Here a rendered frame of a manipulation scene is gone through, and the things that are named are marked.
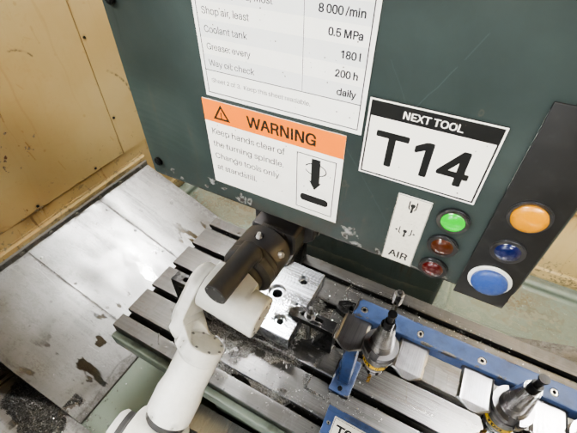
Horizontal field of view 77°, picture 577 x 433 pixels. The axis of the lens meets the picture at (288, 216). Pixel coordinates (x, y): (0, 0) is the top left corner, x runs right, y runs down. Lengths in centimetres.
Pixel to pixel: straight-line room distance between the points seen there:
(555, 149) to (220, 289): 38
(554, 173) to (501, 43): 10
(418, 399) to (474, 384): 33
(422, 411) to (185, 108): 88
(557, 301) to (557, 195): 155
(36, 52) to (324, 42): 123
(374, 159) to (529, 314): 148
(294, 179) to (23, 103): 118
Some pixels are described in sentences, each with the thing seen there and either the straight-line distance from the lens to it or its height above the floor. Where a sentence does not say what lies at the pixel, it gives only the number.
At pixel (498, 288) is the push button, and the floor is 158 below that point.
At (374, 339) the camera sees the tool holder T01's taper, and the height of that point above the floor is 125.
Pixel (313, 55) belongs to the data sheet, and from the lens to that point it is 31.
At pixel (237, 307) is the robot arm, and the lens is 53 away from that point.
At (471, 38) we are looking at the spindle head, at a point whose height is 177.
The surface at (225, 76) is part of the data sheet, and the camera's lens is 36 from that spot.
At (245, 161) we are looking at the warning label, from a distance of 40.
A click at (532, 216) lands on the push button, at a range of 32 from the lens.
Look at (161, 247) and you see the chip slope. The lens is 159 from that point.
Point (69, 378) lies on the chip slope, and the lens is 144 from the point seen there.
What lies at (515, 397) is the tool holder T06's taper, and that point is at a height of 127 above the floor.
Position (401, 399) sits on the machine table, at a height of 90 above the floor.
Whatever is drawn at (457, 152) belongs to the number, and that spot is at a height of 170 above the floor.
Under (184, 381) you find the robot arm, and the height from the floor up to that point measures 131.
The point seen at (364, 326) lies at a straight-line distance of 74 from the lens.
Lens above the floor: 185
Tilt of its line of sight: 44 degrees down
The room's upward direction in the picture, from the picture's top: straight up
